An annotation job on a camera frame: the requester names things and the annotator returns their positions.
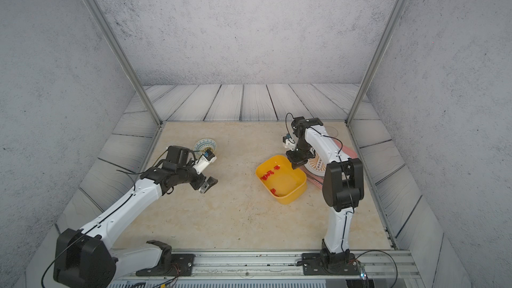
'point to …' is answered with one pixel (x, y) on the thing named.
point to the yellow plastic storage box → (286, 184)
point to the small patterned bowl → (203, 145)
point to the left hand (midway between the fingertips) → (211, 172)
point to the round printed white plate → (316, 165)
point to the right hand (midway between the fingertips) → (296, 165)
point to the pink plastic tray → (318, 180)
